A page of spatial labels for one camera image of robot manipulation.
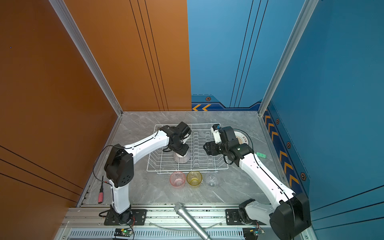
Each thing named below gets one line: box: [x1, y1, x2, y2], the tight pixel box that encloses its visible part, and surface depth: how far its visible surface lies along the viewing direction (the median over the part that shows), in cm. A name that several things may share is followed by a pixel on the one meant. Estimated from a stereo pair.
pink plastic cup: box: [169, 171, 186, 189], surface depth 87 cm
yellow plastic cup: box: [186, 170, 203, 188], surface depth 85 cm
